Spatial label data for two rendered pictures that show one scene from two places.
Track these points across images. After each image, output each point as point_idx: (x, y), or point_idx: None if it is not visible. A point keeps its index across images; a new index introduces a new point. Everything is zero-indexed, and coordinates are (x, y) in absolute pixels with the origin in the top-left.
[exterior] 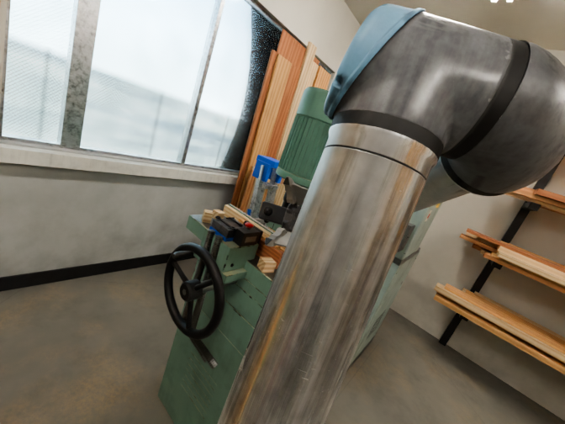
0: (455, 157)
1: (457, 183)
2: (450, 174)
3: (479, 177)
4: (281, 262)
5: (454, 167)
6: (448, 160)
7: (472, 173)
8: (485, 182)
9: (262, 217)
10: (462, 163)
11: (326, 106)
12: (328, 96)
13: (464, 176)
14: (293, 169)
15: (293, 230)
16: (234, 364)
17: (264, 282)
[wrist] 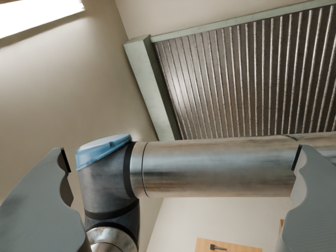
0: (137, 202)
1: (134, 240)
2: (129, 234)
3: (138, 227)
4: (215, 138)
5: (129, 226)
6: (123, 225)
7: (137, 223)
8: (139, 234)
9: None
10: (136, 211)
11: (130, 135)
12: (129, 134)
13: (134, 230)
14: None
15: (196, 139)
16: None
17: None
